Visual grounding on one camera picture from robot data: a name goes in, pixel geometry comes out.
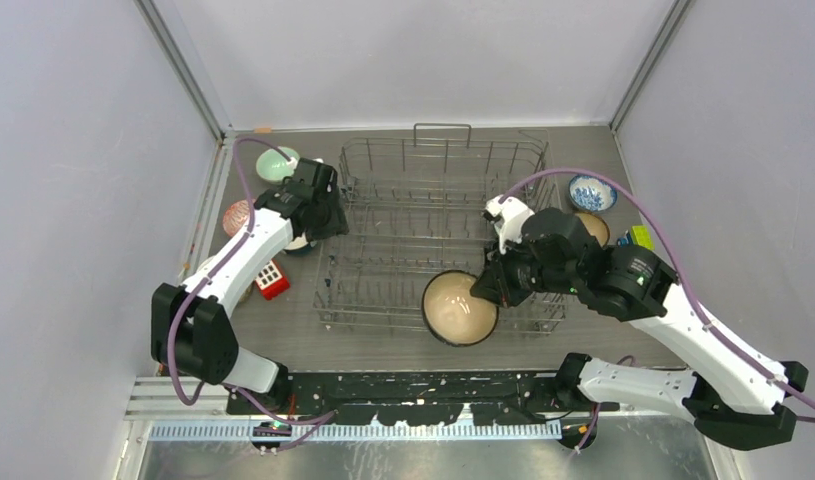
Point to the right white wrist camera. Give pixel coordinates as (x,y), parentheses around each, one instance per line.
(507,216)

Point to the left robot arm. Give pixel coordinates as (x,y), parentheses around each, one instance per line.
(191,331)

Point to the dark teal painted bowl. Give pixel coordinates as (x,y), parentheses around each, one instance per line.
(452,314)

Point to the blue floral white bowl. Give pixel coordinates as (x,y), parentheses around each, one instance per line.
(591,194)

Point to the teal and white bowl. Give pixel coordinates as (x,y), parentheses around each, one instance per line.
(300,246)

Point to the grey wire dish rack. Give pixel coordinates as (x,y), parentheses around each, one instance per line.
(414,204)

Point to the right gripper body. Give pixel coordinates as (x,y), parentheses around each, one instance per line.
(516,272)

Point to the brown ribbed bowl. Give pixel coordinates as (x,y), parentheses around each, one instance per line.
(596,226)

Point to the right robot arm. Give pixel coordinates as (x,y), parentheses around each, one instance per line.
(730,392)

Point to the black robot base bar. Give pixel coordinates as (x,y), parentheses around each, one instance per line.
(493,398)

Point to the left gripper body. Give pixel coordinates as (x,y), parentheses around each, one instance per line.
(330,220)

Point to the red toy block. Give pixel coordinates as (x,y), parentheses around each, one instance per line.
(271,281)

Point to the beige bowl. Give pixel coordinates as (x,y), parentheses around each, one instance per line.
(246,293)

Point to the green blue toy car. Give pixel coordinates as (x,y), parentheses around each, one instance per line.
(637,235)

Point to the pale green celadon bowl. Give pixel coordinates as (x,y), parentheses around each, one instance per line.
(273,167)

